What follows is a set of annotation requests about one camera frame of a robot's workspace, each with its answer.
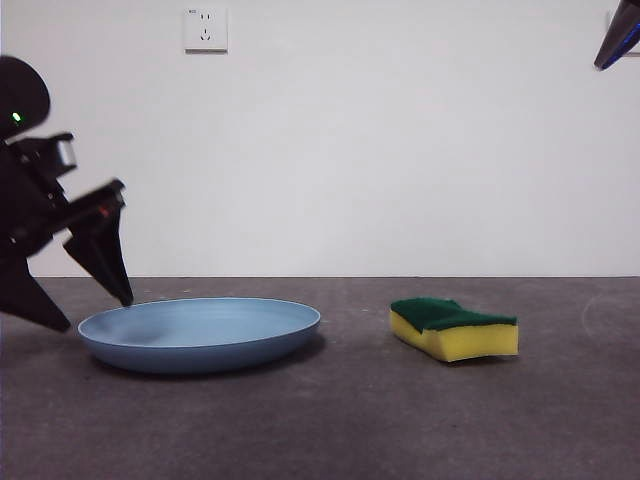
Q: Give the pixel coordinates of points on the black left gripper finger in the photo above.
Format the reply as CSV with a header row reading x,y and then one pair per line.
x,y
102,255
30,300

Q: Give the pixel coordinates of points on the white wall socket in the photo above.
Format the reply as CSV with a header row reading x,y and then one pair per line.
x,y
636,50
205,30

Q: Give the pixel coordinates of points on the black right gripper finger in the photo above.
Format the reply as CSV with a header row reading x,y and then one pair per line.
x,y
625,50
611,42

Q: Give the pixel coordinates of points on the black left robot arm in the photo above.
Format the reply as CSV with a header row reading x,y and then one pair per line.
x,y
22,95

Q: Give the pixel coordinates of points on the pale grey left wrist camera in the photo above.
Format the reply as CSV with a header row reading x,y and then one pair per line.
x,y
65,152

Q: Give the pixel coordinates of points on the yellow sponge with green pad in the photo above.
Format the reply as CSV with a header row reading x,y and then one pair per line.
x,y
470,340

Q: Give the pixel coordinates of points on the light blue round plate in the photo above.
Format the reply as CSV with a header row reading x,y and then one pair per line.
x,y
200,340

